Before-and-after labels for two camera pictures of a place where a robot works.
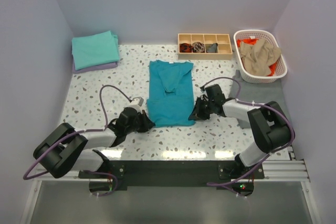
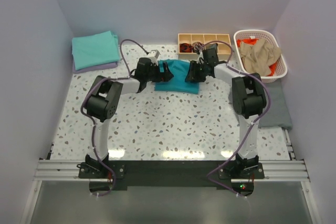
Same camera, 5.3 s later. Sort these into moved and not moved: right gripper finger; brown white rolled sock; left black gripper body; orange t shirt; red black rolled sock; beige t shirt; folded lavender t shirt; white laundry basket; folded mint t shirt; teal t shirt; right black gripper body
Moved: right black gripper body; teal t shirt; right gripper finger; left black gripper body
Not moved: red black rolled sock; beige t shirt; white laundry basket; orange t shirt; folded mint t shirt; folded lavender t shirt; brown white rolled sock
